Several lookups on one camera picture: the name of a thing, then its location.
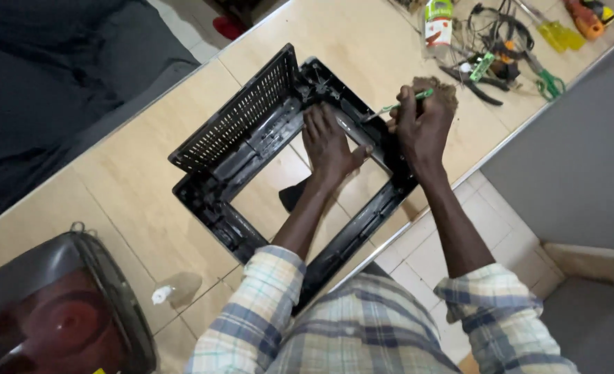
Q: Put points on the person's right hand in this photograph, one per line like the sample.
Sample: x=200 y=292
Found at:
x=424 y=132

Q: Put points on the person's left hand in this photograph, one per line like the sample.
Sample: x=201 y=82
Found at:
x=328 y=150

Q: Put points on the person's right fingers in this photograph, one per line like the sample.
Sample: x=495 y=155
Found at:
x=405 y=111

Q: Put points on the black plastic casing frame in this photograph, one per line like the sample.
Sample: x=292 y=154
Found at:
x=244 y=111

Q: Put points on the black pliers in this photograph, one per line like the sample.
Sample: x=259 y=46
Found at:
x=476 y=88

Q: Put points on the small green circuit board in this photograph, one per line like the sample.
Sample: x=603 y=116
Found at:
x=481 y=67

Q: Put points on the spray can green cap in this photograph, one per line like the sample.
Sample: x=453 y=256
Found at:
x=438 y=26

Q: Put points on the orange black electronic component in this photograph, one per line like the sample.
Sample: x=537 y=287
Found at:
x=507 y=65

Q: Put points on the small black piece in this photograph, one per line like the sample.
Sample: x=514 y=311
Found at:
x=294 y=195

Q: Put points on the red item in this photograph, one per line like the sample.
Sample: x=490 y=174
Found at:
x=229 y=27

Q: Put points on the yellow black tool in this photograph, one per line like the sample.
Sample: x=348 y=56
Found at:
x=602 y=10

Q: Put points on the plaid shirt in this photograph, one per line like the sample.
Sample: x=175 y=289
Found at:
x=348 y=327

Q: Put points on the dark grey sofa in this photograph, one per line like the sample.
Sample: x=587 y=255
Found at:
x=52 y=88

